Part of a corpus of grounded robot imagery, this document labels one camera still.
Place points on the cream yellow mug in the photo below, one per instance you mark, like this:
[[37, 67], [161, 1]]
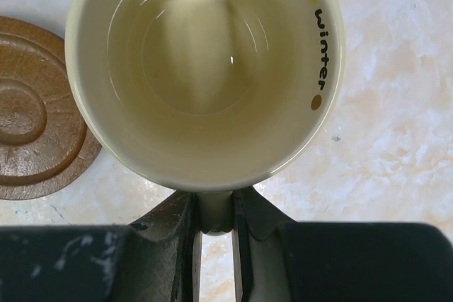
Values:
[[205, 96]]

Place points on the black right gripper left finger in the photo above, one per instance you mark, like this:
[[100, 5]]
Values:
[[138, 262]]

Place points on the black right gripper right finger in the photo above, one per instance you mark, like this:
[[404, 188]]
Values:
[[279, 259]]

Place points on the brown wooden coaster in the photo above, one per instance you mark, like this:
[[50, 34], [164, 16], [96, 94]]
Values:
[[45, 143]]

